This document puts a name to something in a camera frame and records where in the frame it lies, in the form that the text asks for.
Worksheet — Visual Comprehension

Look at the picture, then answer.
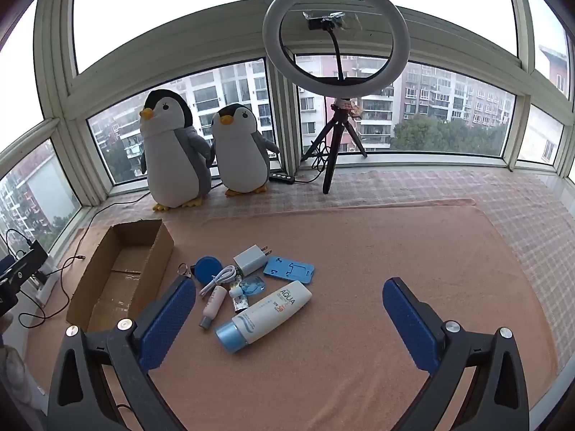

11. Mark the checked cloth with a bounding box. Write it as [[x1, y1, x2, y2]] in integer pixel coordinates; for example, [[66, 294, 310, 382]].
[[96, 168, 575, 396]]

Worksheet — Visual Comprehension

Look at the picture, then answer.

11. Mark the blue round case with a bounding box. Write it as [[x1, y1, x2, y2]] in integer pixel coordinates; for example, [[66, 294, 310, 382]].
[[194, 256, 224, 284]]

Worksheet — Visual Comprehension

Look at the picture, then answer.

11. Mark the white ring light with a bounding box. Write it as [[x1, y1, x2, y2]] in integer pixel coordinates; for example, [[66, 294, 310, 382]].
[[263, 0, 411, 99]]

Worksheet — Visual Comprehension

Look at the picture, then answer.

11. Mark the peach blanket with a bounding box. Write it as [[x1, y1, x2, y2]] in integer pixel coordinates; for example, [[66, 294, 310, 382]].
[[22, 198, 560, 431]]

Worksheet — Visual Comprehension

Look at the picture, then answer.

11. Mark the small pink cosmetic tube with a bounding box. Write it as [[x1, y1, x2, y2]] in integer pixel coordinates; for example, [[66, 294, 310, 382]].
[[200, 285, 227, 329]]

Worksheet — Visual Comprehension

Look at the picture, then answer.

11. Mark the blue phone stand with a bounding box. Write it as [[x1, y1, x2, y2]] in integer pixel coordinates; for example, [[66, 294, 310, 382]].
[[263, 256, 316, 284]]

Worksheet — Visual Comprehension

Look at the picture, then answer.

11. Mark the white power strip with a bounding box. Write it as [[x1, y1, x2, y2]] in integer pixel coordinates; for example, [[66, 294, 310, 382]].
[[33, 272, 61, 306]]

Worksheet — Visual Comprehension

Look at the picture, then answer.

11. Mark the small penguin plush toy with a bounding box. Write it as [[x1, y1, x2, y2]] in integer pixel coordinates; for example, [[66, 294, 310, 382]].
[[210, 103, 280, 198]]

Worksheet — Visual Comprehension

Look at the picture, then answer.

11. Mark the black cable with inline remote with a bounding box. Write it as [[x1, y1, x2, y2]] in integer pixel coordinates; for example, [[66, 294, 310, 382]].
[[268, 141, 328, 185]]

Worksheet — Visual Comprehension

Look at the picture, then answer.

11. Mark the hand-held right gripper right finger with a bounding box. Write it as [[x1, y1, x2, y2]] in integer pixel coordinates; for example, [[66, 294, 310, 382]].
[[382, 277, 531, 431]]

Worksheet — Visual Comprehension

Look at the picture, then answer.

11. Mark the black tripod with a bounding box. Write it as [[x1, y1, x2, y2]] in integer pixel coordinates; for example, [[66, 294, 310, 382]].
[[300, 98, 368, 195]]

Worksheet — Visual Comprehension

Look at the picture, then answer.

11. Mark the white sunscreen tube blue cap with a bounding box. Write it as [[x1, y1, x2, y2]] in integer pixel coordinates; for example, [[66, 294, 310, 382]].
[[215, 280, 312, 354]]

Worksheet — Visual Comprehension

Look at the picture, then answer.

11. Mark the small patterned cream tube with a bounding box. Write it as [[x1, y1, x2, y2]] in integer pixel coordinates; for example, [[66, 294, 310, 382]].
[[228, 288, 250, 314]]

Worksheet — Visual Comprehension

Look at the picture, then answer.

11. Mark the white charger adapter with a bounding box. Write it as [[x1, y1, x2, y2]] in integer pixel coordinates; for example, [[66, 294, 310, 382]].
[[233, 245, 275, 278]]

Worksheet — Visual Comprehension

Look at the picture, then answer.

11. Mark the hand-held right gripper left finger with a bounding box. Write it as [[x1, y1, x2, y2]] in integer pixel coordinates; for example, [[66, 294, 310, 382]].
[[47, 274, 198, 431]]

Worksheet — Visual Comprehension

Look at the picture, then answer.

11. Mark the white usb cable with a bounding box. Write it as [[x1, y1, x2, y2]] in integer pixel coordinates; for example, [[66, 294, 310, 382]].
[[198, 265, 237, 298]]

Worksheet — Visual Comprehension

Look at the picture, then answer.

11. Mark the black usb plug cable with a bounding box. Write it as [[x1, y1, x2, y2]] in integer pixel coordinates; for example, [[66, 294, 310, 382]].
[[18, 254, 87, 328]]

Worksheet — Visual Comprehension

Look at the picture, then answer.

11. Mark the large penguin plush toy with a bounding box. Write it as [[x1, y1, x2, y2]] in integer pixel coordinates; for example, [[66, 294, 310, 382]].
[[139, 90, 213, 213]]

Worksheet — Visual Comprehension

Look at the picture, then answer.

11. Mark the brown cardboard box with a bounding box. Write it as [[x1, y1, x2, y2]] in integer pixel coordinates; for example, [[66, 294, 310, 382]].
[[66, 219, 175, 334]]

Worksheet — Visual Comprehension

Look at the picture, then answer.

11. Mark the long black power cable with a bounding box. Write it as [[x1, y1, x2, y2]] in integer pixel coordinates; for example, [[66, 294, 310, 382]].
[[45, 189, 153, 274]]

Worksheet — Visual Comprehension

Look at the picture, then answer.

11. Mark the white window frame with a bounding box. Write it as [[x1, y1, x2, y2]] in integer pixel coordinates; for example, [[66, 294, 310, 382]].
[[0, 0, 575, 216]]

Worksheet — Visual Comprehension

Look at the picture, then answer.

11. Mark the black phone holder clip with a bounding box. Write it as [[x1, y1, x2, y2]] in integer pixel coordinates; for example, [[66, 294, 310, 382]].
[[303, 10, 360, 82]]

